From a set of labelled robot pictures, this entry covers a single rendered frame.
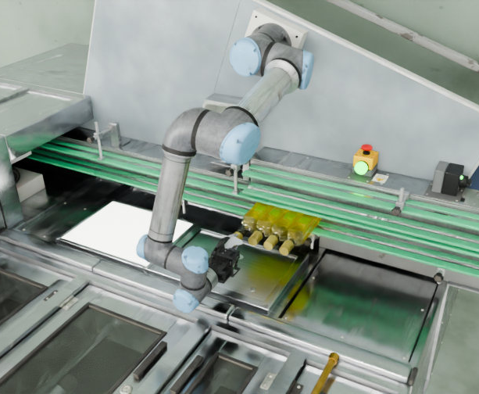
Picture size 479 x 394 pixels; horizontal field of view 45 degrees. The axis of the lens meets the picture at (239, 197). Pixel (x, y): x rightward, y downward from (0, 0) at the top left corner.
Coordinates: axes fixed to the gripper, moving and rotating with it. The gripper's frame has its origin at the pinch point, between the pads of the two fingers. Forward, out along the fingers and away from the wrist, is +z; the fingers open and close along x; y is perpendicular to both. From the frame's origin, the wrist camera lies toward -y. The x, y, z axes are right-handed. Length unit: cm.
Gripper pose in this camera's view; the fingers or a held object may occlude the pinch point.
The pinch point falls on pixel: (233, 241)
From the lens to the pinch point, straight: 195.6
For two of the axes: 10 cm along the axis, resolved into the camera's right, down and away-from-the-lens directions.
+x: -0.3, -8.7, -4.9
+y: 8.8, 2.1, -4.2
